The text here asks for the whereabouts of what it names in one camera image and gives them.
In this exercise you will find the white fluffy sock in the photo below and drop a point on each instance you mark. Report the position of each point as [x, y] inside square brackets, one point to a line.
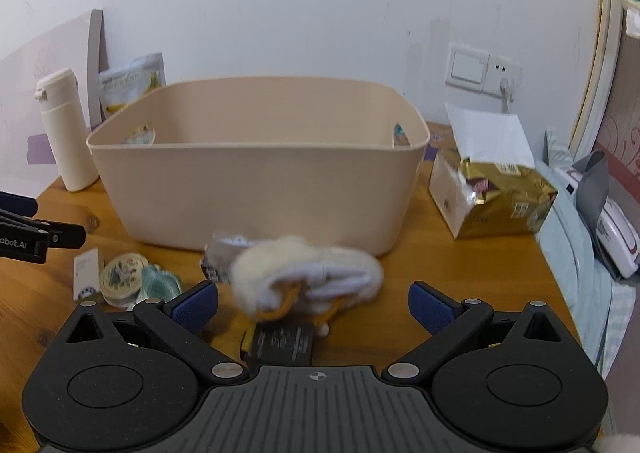
[289, 276]

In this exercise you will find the beige plastic storage bin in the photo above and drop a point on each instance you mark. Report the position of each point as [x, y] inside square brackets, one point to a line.
[333, 161]

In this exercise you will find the cream thermos bottle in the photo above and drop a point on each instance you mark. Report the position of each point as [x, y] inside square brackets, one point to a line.
[58, 97]

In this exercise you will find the small white card box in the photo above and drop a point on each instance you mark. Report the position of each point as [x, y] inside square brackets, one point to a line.
[88, 267]

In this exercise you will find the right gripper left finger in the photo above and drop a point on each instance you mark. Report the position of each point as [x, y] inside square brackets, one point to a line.
[178, 324]

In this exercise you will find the banana chips bag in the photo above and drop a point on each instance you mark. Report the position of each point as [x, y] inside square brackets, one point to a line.
[128, 82]

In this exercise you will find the white pink device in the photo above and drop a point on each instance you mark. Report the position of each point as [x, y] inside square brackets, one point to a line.
[617, 241]

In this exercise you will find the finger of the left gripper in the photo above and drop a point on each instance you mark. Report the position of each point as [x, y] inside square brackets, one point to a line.
[62, 235]
[18, 204]

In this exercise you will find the teal patterned cloth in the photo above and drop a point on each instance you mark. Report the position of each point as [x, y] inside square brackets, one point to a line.
[159, 283]

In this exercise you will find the gold foil snack bag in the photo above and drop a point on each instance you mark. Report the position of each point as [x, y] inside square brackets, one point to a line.
[502, 199]

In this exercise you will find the white wall switch socket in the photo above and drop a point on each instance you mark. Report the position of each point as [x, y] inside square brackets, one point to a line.
[479, 71]

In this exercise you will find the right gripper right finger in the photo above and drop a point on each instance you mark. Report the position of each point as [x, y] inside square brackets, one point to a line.
[453, 327]

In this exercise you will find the black cartoon card box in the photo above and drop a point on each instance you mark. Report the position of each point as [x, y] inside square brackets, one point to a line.
[278, 343]

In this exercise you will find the light blue bedding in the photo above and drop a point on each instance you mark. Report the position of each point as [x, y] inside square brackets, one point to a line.
[600, 306]

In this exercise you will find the round tin with print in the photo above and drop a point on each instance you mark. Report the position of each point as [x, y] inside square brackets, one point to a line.
[121, 279]

